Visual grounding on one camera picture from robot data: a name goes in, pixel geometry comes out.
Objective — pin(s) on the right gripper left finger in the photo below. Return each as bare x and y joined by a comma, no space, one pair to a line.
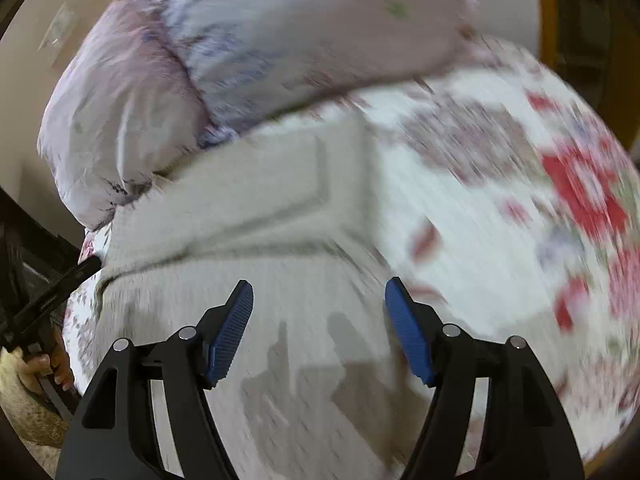
113,436

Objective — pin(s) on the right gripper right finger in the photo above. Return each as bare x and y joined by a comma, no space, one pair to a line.
526,433

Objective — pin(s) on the beige knitted garment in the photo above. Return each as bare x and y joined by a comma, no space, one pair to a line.
252,271

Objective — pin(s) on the yellow fleece sleeve forearm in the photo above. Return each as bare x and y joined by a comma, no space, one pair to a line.
32,417

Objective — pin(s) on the person's left hand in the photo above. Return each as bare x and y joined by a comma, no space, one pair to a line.
55,364

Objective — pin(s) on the floral bed sheet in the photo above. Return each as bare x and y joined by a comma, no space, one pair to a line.
494,192

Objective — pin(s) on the pale patterned pillow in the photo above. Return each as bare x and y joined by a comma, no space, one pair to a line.
155,80

